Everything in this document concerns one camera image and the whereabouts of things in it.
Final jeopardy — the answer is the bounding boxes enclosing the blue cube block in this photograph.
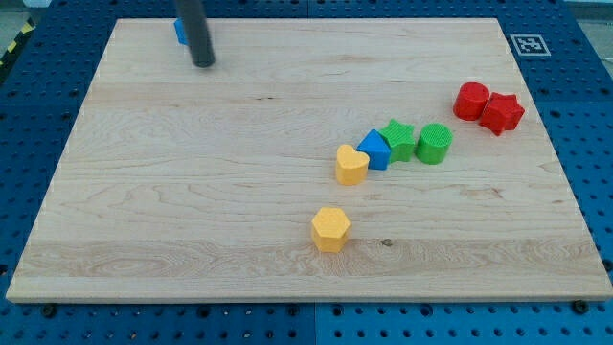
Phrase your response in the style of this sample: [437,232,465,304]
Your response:
[173,18,188,45]

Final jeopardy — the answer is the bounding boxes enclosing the light wooden board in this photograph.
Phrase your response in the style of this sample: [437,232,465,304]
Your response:
[7,18,612,304]

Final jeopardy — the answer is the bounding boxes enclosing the yellow heart block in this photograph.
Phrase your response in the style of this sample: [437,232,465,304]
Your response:
[335,144,370,186]

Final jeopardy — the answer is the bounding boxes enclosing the yellow hexagon block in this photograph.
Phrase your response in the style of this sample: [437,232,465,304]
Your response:
[311,207,351,253]

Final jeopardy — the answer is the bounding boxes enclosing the blue triangle block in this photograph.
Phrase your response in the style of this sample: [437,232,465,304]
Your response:
[357,129,391,171]

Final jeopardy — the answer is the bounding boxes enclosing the green star block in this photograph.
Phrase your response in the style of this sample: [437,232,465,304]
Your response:
[378,119,416,163]

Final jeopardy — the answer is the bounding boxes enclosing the green cylinder block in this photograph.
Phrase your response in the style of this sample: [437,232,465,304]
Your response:
[415,123,453,165]

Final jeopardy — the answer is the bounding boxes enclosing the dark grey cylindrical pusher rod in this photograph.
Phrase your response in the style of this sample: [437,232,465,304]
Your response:
[174,0,216,68]

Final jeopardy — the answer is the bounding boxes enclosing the red cylinder block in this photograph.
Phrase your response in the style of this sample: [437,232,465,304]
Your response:
[452,81,490,121]

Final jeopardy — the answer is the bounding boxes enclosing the red star block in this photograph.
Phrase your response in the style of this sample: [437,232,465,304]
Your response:
[479,92,525,136]

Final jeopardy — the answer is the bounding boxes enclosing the white fiducial marker tag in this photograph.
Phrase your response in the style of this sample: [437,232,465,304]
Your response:
[510,34,551,57]

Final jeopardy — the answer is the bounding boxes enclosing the black screw bolt left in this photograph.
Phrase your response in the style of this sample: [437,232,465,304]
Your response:
[40,304,57,319]

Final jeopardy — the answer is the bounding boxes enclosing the black screw bolt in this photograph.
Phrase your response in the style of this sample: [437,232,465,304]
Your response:
[571,300,590,315]
[40,304,57,319]

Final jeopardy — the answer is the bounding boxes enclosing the black screw bolt right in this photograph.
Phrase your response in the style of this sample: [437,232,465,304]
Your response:
[571,300,590,315]

